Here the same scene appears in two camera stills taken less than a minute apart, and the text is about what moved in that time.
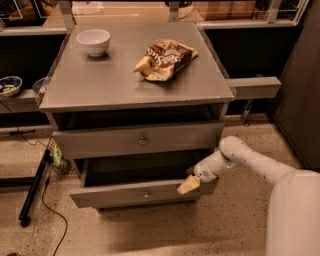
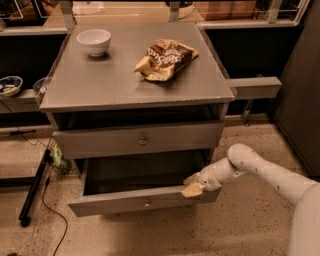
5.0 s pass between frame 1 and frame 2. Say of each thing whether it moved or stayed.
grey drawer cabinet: stayed
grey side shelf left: stayed
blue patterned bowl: stayed
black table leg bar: stayed
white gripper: moved
